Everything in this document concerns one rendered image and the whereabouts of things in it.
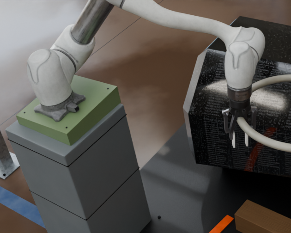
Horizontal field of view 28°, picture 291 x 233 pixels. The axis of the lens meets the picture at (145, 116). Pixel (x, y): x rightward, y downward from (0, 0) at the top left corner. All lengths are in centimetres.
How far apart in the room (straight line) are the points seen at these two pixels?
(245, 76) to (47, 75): 86
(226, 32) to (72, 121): 78
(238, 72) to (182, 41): 257
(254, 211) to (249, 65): 111
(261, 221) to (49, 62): 128
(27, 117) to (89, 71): 187
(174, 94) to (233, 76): 199
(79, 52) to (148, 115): 141
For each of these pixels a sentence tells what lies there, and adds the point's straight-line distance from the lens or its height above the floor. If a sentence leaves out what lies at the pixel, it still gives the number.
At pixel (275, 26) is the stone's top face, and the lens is 302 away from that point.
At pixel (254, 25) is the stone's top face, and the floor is 83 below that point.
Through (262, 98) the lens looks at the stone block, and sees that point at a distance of 273.
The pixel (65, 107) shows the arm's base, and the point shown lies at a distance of 256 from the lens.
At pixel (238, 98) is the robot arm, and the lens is 212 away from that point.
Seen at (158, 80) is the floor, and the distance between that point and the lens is 420.
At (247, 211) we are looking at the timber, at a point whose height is 14.
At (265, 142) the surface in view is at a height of 95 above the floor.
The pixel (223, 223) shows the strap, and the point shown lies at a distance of 309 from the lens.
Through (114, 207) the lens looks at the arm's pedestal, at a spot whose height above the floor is 32.
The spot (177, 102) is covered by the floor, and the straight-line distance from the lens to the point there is 394.
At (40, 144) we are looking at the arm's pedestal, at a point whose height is 80.
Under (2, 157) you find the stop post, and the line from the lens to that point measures 375.
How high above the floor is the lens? 235
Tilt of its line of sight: 37 degrees down
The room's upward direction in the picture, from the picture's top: 12 degrees counter-clockwise
